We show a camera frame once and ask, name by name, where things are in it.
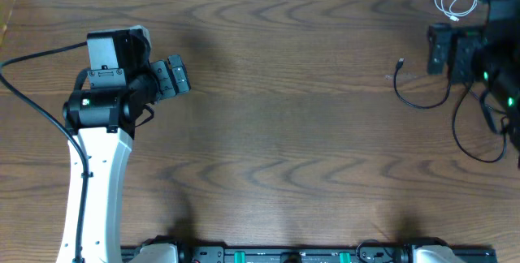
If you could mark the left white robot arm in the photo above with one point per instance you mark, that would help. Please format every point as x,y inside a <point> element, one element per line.
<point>101,115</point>

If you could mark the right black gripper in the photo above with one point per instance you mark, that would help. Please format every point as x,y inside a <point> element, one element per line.
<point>465,46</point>

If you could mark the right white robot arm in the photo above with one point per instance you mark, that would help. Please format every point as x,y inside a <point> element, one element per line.
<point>496,63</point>

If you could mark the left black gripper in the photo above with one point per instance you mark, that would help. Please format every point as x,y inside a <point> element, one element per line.
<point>171,85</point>

